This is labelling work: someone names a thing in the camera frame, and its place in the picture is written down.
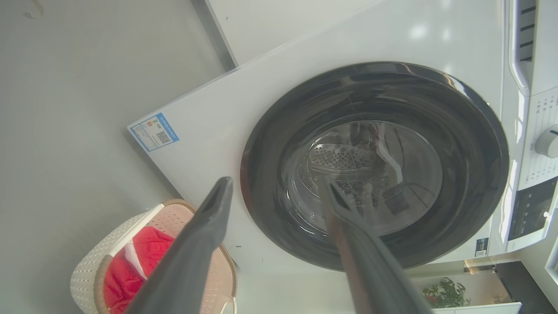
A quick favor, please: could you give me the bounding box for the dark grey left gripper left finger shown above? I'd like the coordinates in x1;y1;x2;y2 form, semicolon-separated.
124;176;234;314

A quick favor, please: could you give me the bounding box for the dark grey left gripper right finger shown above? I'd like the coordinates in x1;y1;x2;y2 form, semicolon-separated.
322;180;433;314

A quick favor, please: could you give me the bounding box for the cream perforated laundry basket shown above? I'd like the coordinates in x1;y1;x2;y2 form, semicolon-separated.
70;199;238;314

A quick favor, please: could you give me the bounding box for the red and white garment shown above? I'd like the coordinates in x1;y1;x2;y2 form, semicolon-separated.
103;226;175;314

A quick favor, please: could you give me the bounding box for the green potted plant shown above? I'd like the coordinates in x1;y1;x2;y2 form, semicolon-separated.
422;277;471;308

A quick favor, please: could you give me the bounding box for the dark round washer door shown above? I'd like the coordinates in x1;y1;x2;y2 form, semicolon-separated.
240;61;510;272

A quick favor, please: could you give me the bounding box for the blue energy label sticker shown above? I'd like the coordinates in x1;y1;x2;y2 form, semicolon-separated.
129;113;180;153

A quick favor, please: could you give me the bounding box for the black washer display panel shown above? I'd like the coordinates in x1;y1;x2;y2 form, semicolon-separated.
508;176;558;241

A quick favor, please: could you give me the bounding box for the white front-load washing machine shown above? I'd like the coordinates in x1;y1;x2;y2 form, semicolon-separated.
127;0;558;276

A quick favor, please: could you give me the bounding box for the white washer control knob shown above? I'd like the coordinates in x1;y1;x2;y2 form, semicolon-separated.
534;124;558;158

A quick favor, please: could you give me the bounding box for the white detergent drawer front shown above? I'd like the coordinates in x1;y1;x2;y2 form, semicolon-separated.
508;0;558;96

